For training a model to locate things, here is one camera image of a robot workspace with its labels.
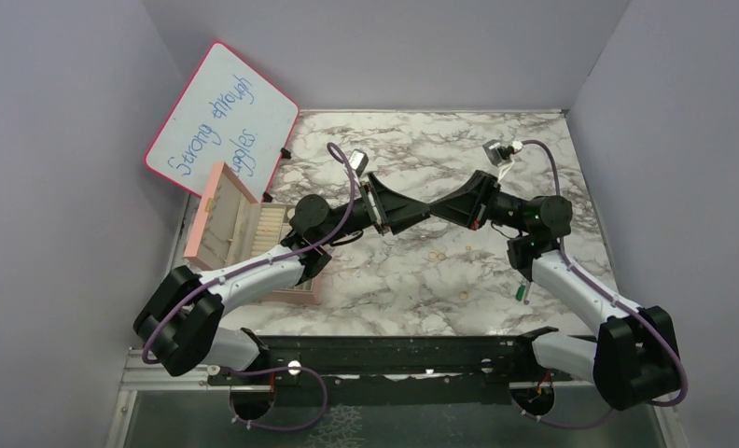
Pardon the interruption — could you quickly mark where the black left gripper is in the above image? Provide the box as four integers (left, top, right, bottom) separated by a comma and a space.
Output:
318, 173, 430, 247

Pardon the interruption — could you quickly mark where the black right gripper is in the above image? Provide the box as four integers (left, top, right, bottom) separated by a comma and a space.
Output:
428, 169, 533, 233

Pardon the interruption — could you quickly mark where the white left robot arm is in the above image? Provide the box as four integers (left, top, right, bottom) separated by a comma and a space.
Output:
133, 177, 430, 384

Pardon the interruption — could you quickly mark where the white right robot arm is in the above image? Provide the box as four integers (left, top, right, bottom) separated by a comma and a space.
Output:
429, 171, 688, 411

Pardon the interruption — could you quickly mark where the pink jewelry box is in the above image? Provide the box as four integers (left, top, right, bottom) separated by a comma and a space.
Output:
183, 162, 319, 309

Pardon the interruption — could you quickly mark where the green marker pen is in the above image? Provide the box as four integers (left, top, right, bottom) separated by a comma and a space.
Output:
515, 284, 527, 301

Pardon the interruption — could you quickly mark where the pink framed whiteboard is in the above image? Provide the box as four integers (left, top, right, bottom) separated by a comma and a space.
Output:
144, 41, 300, 200

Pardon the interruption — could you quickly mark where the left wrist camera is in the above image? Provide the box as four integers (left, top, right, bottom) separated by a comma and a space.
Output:
349, 149, 369, 177

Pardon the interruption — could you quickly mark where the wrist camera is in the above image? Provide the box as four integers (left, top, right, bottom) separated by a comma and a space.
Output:
482, 139, 514, 181
349, 149, 369, 177

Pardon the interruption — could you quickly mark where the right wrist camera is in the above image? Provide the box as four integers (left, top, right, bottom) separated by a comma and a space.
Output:
482, 139, 514, 181

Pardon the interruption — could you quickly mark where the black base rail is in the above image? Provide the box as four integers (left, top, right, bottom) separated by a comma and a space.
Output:
207, 336, 546, 407

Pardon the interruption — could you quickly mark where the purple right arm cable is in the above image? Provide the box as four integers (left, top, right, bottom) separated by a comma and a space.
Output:
509, 139, 690, 431

